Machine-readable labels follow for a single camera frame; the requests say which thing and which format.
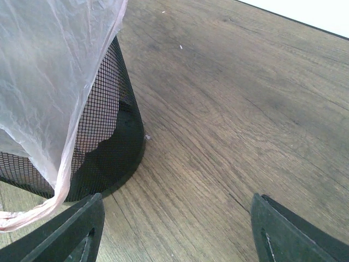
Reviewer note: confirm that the black mesh trash bin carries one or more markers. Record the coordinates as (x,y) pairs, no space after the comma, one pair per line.
(109,141)

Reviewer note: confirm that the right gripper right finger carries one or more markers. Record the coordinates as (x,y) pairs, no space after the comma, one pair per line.
(281,235)

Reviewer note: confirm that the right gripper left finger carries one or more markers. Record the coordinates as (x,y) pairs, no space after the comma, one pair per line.
(73,235)

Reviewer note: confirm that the pink plastic trash bag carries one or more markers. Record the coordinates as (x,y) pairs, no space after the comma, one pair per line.
(50,54)

